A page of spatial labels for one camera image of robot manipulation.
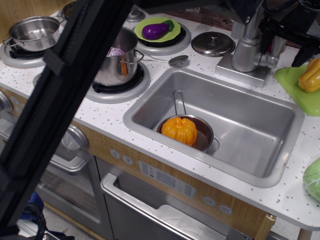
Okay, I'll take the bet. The steel spoon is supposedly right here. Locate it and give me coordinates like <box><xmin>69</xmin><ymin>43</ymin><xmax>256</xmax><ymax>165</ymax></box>
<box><xmin>142</xmin><ymin>55</ymin><xmax>189</xmax><ymax>66</ymax></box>

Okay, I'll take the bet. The front centre stove burner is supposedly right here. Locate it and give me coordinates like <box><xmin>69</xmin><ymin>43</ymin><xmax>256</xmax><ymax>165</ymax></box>
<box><xmin>85</xmin><ymin>63</ymin><xmax>151</xmax><ymax>104</ymax></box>

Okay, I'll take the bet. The silver rear countertop knob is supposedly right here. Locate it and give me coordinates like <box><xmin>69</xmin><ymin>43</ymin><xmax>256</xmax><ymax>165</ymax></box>
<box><xmin>125</xmin><ymin>6</ymin><xmax>146</xmax><ymax>23</ymax></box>

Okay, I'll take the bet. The rear right stove burner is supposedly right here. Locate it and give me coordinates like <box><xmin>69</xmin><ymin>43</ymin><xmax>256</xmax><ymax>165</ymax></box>
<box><xmin>136</xmin><ymin>24</ymin><xmax>191</xmax><ymax>56</ymax></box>

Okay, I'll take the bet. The purple toy onion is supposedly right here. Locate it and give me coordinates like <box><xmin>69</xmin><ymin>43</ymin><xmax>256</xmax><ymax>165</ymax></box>
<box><xmin>106</xmin><ymin>47</ymin><xmax>125</xmax><ymax>57</ymax></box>

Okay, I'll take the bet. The silver faucet lever handle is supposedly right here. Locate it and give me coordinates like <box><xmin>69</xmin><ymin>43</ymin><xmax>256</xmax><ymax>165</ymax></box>
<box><xmin>271</xmin><ymin>35</ymin><xmax>287</xmax><ymax>58</ymax></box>

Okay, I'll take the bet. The silver far left knob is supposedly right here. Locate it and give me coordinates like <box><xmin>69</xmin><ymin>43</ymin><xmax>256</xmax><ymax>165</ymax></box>
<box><xmin>0</xmin><ymin>91</ymin><xmax>13</xmax><ymax>112</ymax></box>

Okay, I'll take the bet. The green toy cabbage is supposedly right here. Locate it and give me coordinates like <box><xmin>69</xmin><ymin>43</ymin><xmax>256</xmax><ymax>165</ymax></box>
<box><xmin>303</xmin><ymin>158</ymin><xmax>320</xmax><ymax>202</ymax></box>

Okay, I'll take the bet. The stove burner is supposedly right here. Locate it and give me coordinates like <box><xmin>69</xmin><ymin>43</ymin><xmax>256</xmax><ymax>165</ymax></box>
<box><xmin>50</xmin><ymin>8</ymin><xmax>68</xmax><ymax>28</ymax></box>
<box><xmin>136</xmin><ymin>24</ymin><xmax>191</xmax><ymax>56</ymax></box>
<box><xmin>85</xmin><ymin>63</ymin><xmax>151</xmax><ymax>104</ymax></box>
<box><xmin>0</xmin><ymin>37</ymin><xmax>46</xmax><ymax>69</ymax></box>

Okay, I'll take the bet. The silver countertop knob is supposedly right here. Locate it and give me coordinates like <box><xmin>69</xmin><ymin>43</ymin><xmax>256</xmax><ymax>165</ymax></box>
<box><xmin>32</xmin><ymin>73</ymin><xmax>42</xmax><ymax>87</ymax></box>
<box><xmin>125</xmin><ymin>6</ymin><xmax>146</xmax><ymax>23</ymax></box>

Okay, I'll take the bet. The white wall outlet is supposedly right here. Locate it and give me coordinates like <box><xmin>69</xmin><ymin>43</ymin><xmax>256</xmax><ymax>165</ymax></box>
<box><xmin>185</xmin><ymin>7</ymin><xmax>201</xmax><ymax>14</ymax></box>

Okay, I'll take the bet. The rear left stove burner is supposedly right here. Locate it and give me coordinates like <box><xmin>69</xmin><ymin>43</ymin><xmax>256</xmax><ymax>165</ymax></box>
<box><xmin>50</xmin><ymin>8</ymin><xmax>68</xmax><ymax>28</ymax></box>

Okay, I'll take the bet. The silver toy faucet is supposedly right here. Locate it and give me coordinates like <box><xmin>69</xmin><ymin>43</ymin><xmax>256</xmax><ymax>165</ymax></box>
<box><xmin>215</xmin><ymin>8</ymin><xmax>279</xmax><ymax>88</ymax></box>

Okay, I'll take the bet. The tall steel stock pot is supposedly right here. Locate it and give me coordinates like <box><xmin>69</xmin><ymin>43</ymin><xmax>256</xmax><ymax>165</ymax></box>
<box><xmin>93</xmin><ymin>27</ymin><xmax>141</xmax><ymax>86</ymax></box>

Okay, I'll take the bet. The green round plate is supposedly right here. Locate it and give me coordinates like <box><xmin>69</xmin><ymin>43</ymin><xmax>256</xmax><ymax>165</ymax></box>
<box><xmin>134</xmin><ymin>17</ymin><xmax>182</xmax><ymax>43</ymax></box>

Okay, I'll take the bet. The yellow toy bell pepper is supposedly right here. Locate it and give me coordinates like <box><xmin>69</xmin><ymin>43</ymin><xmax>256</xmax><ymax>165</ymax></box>
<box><xmin>298</xmin><ymin>58</ymin><xmax>320</xmax><ymax>93</ymax></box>

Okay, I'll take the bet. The silver toy sink basin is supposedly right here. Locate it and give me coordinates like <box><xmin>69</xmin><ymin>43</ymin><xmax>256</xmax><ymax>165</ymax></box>
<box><xmin>123</xmin><ymin>68</ymin><xmax>305</xmax><ymax>188</ymax></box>

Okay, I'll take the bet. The blue object on floor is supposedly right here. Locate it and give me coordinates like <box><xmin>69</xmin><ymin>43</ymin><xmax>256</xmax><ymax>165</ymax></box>
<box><xmin>19</xmin><ymin>192</ymin><xmax>45</xmax><ymax>223</ymax></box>

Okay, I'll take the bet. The steel two-handled pot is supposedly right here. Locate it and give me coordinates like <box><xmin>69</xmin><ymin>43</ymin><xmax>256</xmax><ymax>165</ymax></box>
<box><xmin>8</xmin><ymin>16</ymin><xmax>61</xmax><ymax>52</ymax></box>

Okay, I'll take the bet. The silver oven knob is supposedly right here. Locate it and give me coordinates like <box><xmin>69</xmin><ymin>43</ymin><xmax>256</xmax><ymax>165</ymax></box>
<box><xmin>61</xmin><ymin>124</ymin><xmax>89</xmax><ymax>151</ymax></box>

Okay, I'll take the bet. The steel pot lid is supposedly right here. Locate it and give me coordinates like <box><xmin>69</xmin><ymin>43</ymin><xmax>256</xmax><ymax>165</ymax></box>
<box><xmin>191</xmin><ymin>31</ymin><xmax>236</xmax><ymax>57</ymax></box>

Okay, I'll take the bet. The steel pan rear burner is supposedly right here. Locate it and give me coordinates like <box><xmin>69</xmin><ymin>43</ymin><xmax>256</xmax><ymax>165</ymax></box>
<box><xmin>61</xmin><ymin>1</ymin><xmax>76</xmax><ymax>19</ymax></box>

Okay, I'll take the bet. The dishwasher control panel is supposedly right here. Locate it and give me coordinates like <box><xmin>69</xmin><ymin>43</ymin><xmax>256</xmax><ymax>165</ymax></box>
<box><xmin>138</xmin><ymin>160</ymin><xmax>197</xmax><ymax>199</ymax></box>

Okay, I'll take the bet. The black braided cable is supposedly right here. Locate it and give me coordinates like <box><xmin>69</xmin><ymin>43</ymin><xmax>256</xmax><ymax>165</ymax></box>
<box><xmin>23</xmin><ymin>202</ymin><xmax>46</xmax><ymax>240</ymax></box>

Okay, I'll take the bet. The small steel saucepan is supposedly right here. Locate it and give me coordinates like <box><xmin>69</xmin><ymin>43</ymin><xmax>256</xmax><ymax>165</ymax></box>
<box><xmin>156</xmin><ymin>90</ymin><xmax>214</xmax><ymax>152</ymax></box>

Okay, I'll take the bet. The green cutting board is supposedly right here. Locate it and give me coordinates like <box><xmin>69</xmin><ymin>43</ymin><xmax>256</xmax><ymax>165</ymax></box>
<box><xmin>274</xmin><ymin>65</ymin><xmax>320</xmax><ymax>117</ymax></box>

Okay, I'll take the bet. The purple toy eggplant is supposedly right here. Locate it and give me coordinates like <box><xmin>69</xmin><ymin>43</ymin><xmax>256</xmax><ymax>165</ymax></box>
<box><xmin>141</xmin><ymin>20</ymin><xmax>174</xmax><ymax>40</ymax></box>

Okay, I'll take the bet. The toy oven door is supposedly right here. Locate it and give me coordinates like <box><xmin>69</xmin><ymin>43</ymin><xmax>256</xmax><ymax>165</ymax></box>
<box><xmin>0</xmin><ymin>109</ymin><xmax>115</xmax><ymax>240</ymax></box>

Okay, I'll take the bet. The toy dishwasher door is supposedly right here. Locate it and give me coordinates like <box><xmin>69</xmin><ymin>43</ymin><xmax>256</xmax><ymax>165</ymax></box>
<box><xmin>97</xmin><ymin>159</ymin><xmax>251</xmax><ymax>240</ymax></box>

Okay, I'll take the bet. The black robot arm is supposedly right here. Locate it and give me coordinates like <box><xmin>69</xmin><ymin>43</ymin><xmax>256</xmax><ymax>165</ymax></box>
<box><xmin>0</xmin><ymin>0</ymin><xmax>320</xmax><ymax>231</ymax></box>

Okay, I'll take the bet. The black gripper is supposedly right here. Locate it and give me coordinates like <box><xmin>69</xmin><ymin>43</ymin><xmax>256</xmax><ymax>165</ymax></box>
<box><xmin>259</xmin><ymin>0</ymin><xmax>320</xmax><ymax>67</ymax></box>

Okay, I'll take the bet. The orange toy pumpkin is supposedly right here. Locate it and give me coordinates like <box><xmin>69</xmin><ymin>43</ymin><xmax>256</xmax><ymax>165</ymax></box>
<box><xmin>160</xmin><ymin>117</ymin><xmax>198</xmax><ymax>146</ymax></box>

